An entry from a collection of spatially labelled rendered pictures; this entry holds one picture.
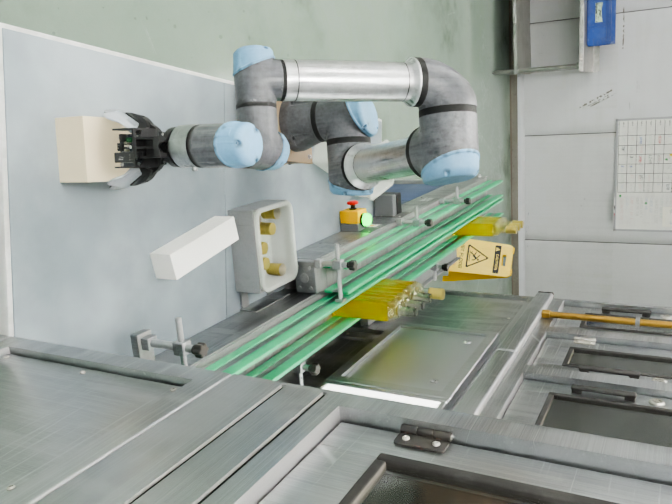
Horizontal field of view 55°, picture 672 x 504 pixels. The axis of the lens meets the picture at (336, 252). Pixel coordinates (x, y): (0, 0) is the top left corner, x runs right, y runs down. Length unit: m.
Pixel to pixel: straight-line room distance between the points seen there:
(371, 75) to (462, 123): 0.20
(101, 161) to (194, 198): 0.36
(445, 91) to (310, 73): 0.27
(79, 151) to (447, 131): 0.69
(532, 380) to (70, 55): 1.34
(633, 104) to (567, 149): 0.79
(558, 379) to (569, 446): 1.08
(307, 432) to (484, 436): 0.20
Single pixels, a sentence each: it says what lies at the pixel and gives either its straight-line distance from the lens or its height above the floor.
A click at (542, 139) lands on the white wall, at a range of 7.64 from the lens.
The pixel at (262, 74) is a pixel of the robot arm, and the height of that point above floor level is 1.12.
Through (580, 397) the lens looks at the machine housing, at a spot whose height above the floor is 1.59.
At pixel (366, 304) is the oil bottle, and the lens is 1.85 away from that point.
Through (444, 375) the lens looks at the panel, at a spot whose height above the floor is 1.26.
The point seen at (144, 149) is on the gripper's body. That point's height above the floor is 0.94.
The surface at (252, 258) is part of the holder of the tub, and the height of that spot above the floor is 0.81.
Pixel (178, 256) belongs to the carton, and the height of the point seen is 0.81.
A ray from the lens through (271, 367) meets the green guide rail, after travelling 1.61.
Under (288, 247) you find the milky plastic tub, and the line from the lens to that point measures 1.80.
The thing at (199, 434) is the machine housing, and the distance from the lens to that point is 0.79.
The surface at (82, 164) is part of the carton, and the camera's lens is 1.28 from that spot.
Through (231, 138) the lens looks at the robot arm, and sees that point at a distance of 1.07.
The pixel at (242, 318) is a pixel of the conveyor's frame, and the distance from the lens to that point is 1.69.
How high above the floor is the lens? 1.79
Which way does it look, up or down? 28 degrees down
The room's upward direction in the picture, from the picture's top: 93 degrees clockwise
